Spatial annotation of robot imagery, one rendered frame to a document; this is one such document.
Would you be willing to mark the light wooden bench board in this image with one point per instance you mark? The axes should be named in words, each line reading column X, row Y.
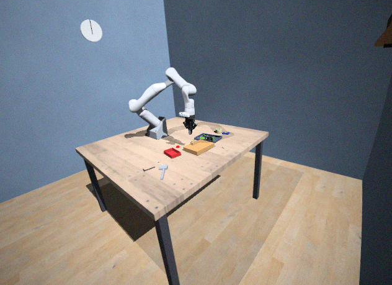
column 200, row 147

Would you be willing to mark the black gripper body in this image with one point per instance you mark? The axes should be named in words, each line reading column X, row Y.
column 191, row 119

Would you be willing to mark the red open tray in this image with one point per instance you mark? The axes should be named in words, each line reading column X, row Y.
column 172, row 153

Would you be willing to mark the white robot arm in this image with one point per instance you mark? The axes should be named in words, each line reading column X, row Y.
column 173, row 77

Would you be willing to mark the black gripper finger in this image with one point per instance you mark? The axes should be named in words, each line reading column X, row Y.
column 192, row 127
column 186, row 125

